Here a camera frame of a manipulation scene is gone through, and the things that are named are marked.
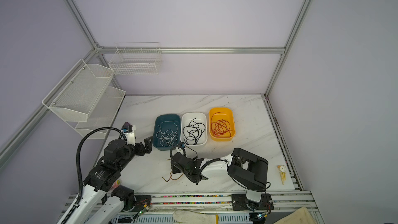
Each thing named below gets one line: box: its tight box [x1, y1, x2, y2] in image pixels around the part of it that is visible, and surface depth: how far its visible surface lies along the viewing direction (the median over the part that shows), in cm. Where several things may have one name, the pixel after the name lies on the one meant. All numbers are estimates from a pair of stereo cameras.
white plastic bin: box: [180, 112, 208, 146], surface depth 100 cm
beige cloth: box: [273, 206, 317, 224], surface depth 71 cm
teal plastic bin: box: [152, 113, 181, 151], surface depth 100 cm
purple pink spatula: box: [122, 121, 133, 129], surface depth 105 cm
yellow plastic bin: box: [208, 107, 236, 142], surface depth 103 cm
